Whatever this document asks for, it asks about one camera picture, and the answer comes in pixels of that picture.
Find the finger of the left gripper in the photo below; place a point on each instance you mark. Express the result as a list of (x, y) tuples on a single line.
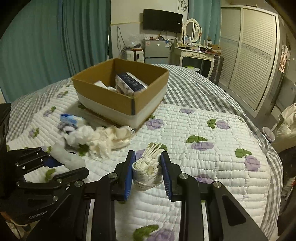
[(58, 182), (23, 161)]

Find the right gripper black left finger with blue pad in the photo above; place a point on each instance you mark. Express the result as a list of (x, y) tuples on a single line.
[(68, 218)]

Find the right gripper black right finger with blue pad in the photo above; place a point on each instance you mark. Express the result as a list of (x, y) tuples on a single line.
[(206, 203)]

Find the white twisted towel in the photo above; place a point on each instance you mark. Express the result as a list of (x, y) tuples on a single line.
[(81, 136)]

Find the small blue tissue pack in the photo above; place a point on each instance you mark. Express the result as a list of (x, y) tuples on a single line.
[(72, 120)]

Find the white lace cloth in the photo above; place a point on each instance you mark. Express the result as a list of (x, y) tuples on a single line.
[(147, 170)]

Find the white sock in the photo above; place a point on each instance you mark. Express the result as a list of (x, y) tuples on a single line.
[(102, 85)]

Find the navy white tissue pack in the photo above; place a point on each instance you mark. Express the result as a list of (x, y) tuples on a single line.
[(129, 85)]

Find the cream lace cloth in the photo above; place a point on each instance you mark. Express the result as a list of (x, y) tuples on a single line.
[(104, 140)]

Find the white floral quilt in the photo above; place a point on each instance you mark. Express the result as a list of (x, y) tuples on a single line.
[(206, 145)]

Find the purple drink cup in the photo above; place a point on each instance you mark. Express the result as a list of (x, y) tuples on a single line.
[(269, 133)]

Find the white jacket on chair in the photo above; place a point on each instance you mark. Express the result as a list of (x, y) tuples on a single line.
[(285, 133)]

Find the brown cardboard box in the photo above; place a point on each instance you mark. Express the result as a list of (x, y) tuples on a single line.
[(116, 107)]

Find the teal curtain left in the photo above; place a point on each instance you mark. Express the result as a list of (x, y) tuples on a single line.
[(48, 41)]

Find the teal curtain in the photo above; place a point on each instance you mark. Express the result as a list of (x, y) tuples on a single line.
[(208, 14), (48, 41)]

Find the grey checked bed sheet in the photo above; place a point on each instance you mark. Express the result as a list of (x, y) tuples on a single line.
[(190, 90)]

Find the white suitcase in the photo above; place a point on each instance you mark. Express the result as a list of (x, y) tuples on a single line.
[(136, 55)]

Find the dark suitcase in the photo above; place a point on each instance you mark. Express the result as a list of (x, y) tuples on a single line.
[(217, 69)]

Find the grey mini fridge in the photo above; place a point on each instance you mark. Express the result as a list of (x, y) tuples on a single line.
[(156, 51)]

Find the white dressing table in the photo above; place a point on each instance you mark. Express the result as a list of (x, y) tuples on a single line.
[(177, 55)]

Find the white louvred wardrobe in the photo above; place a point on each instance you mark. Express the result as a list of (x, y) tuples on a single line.
[(250, 43)]

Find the white oval vanity mirror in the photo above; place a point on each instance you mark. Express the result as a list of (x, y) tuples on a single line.
[(192, 31)]

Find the teal curtain right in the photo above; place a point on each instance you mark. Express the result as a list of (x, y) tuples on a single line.
[(208, 14)]

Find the black wall television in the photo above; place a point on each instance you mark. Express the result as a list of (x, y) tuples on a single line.
[(165, 21)]

